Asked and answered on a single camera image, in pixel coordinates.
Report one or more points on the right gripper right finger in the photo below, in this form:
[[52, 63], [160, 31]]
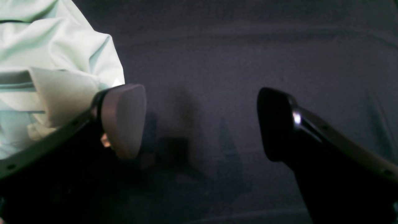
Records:
[[340, 181]]

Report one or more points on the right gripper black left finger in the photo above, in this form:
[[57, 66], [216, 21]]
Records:
[[53, 180]]

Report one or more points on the light green T-shirt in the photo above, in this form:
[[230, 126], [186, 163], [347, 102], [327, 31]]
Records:
[[52, 64]]

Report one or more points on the black table cloth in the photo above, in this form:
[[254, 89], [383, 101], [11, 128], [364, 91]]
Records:
[[203, 63]]

